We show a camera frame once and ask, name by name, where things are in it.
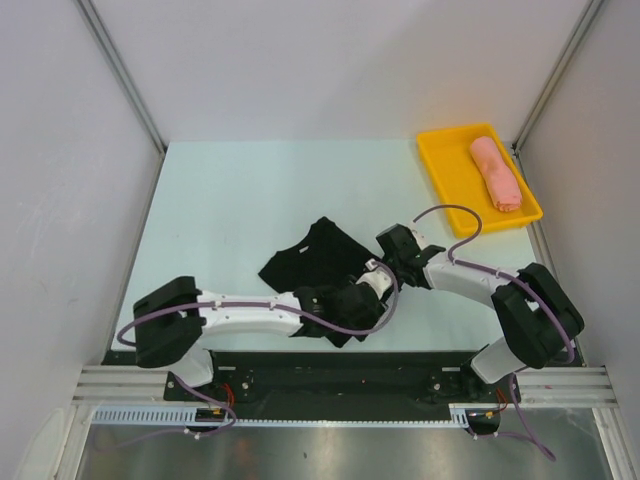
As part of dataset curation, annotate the black t-shirt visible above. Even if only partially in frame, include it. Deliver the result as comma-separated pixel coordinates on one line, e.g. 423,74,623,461
258,216,386,350

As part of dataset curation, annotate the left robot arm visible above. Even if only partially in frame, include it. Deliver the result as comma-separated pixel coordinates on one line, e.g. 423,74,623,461
133,270,394,400

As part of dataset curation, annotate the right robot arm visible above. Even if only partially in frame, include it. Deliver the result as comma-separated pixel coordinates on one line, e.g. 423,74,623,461
376,224,584,401

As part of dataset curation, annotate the yellow plastic tray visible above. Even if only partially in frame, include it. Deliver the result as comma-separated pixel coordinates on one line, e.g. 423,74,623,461
416,123,543,233

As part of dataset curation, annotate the rolled pink t-shirt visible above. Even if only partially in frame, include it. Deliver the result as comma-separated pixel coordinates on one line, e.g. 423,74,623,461
469,136,522,212

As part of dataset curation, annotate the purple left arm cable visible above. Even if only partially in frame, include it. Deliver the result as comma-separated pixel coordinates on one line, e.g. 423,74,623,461
94,258,401,449

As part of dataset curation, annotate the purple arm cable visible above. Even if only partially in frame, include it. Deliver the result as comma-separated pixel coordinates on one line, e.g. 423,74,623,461
413,203,576,461
94,258,401,449

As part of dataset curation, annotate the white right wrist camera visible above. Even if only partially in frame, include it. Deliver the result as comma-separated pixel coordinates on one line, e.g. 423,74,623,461
410,227,429,251

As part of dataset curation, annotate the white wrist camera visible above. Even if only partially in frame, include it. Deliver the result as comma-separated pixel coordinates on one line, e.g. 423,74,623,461
356,259,397,300
410,227,429,251

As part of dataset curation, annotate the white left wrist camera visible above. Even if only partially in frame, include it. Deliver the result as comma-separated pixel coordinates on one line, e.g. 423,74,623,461
356,259,397,300

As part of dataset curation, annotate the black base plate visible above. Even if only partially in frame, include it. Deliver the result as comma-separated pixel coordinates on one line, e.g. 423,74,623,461
162,352,525,416

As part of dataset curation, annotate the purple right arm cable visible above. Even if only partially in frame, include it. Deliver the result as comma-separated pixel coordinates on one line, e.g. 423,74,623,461
413,203,576,461

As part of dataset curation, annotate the white slotted cable duct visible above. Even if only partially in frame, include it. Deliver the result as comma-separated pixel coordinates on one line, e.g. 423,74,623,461
92,405,469,429

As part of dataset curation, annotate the right aluminium frame post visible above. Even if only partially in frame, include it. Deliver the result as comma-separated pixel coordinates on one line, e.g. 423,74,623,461
511,0,609,156

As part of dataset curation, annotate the aluminium frame post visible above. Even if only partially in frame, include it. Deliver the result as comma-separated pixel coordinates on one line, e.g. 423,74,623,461
511,0,609,156
73,0,168,157

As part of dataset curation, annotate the left aluminium frame post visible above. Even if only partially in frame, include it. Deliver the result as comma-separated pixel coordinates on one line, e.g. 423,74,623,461
73,0,168,157

